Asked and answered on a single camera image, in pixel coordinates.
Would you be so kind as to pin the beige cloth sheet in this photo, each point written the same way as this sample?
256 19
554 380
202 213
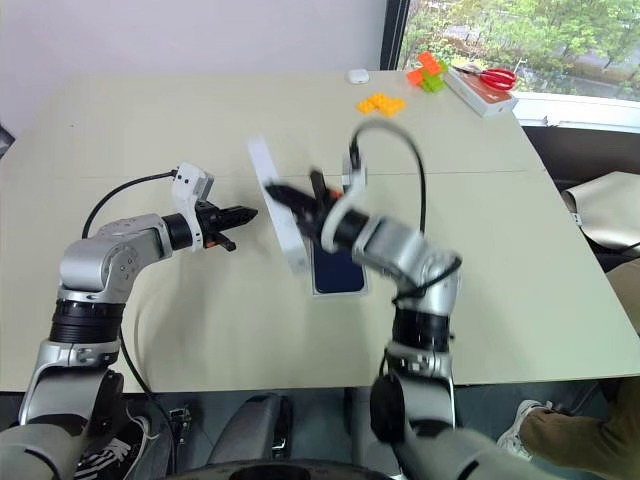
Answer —
605 205

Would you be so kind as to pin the white phone box base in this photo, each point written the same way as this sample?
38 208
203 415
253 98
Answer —
366 285

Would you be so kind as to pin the black frame object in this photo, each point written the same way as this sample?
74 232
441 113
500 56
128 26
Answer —
5 142

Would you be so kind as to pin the yellow building bricks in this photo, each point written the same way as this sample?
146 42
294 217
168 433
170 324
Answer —
381 104

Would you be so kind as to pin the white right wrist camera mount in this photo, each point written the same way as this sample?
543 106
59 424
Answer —
332 220

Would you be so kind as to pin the green building brick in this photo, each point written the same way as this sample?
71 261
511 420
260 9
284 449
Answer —
435 80

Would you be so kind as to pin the orange building brick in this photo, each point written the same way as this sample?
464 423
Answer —
427 62
415 77

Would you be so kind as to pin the dark window frame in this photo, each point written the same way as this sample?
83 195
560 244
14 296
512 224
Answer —
395 35

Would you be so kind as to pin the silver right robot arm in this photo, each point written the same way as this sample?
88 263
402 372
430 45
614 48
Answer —
400 245

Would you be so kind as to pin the brown trousers leg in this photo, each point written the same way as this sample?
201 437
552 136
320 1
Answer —
590 440

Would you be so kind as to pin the small metal bracket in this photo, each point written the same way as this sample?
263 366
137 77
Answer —
181 424

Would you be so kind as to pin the black white sneaker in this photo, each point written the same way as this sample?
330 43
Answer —
110 452

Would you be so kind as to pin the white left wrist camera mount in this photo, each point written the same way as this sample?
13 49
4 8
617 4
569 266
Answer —
187 192

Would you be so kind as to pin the white window sill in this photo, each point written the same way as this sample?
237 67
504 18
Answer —
585 109

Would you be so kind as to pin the white phone box lid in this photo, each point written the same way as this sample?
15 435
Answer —
262 160

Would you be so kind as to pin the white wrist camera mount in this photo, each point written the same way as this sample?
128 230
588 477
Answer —
187 192
332 220

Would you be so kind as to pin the dark blue smartphone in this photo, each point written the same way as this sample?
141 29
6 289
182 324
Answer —
337 275

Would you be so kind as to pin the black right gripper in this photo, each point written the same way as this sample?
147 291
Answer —
320 215

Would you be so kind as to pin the dark seat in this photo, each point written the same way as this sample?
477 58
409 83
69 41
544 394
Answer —
570 150

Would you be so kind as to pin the white orange carton box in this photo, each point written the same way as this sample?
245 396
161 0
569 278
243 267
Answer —
487 102

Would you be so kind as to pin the dark rounded robot torso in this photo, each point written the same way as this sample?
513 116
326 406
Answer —
280 471

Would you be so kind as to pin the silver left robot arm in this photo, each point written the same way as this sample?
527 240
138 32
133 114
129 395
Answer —
90 260

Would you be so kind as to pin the white earbuds case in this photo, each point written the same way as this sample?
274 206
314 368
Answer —
358 76

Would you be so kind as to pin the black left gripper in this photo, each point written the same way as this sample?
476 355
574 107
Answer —
207 220

